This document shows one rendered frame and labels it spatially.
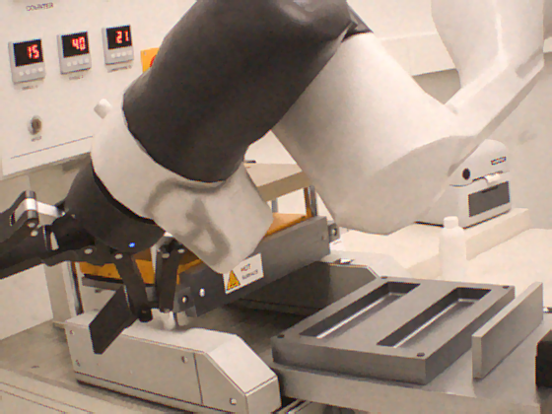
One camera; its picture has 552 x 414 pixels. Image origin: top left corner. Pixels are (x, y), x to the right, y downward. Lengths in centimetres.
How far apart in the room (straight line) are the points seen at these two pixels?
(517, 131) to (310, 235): 172
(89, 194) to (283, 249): 42
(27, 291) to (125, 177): 101
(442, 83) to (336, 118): 179
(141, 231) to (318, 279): 50
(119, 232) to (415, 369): 30
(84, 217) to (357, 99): 19
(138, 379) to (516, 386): 38
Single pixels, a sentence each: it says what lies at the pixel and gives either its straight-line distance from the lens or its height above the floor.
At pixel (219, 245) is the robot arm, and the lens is 57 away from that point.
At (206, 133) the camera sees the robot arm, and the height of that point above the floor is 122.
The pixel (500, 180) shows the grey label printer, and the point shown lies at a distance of 204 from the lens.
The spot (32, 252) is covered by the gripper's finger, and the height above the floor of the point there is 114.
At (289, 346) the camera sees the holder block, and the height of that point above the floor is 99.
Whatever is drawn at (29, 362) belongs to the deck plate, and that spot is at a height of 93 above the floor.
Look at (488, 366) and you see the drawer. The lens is 78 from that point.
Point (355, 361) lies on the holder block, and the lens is 80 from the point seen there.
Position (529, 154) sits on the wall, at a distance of 275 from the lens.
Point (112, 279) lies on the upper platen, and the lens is 98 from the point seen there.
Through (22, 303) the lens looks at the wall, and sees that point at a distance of 156.
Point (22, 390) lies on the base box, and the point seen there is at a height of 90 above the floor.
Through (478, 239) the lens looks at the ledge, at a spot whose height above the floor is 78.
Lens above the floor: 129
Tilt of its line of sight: 12 degrees down
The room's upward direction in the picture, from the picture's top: 7 degrees counter-clockwise
